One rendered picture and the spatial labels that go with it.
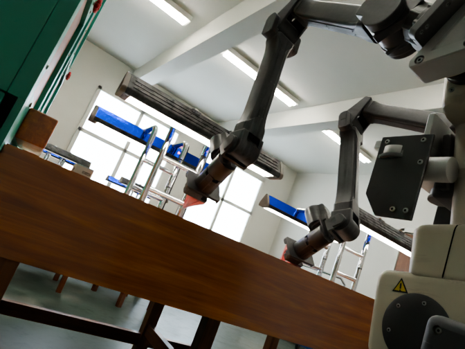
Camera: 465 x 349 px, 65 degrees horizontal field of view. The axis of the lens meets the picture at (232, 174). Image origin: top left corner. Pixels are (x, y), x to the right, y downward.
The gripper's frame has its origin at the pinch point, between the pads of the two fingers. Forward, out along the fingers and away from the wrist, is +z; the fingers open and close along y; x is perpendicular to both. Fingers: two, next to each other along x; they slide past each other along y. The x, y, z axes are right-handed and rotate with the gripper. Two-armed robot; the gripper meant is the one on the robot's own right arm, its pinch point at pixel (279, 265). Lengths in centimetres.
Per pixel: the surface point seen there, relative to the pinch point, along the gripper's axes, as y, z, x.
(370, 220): -50, -10, -34
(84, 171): 64, -10, 6
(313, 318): -4.6, -5.1, 17.6
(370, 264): -428, 191, -253
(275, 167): 4.2, -9.1, -33.6
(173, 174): 23, 31, -52
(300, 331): -1.5, -2.4, 20.7
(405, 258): -428, 134, -232
